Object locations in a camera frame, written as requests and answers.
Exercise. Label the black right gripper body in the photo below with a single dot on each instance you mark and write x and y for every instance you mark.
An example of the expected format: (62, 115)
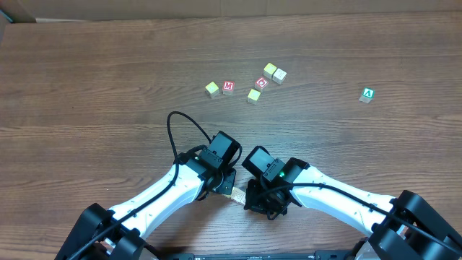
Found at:
(255, 195)

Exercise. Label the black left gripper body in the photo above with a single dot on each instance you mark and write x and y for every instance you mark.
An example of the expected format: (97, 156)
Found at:
(227, 181)

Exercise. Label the red E wooden block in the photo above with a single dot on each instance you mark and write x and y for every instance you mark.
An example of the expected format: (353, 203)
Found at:
(238, 196)

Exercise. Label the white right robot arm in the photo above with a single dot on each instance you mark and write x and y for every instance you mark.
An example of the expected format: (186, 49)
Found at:
(404, 227)

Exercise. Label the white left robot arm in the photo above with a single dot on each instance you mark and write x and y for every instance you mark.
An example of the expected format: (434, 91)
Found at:
(121, 231)

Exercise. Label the plain wooden block centre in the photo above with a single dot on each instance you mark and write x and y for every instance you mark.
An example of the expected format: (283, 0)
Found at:
(253, 96)

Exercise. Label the plain wooden block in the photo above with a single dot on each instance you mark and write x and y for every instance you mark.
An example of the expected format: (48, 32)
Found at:
(212, 89)
(253, 96)
(269, 70)

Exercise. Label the plain wooden block far left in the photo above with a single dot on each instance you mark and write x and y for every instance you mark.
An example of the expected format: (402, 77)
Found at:
(212, 89)

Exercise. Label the red M wooden block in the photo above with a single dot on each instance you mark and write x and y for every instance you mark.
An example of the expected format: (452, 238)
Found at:
(228, 87)

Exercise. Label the red O wooden block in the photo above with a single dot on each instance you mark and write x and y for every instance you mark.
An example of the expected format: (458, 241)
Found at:
(261, 84)

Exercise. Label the yellow-edged wooden block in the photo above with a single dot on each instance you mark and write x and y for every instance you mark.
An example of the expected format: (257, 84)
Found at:
(279, 76)

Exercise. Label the plain wooden block far back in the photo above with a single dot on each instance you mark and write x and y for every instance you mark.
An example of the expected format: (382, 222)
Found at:
(269, 70)

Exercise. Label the green A wooden block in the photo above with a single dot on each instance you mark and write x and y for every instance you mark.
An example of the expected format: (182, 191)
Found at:
(367, 95)

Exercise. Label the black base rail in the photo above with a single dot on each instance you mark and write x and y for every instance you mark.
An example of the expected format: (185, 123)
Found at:
(181, 254)

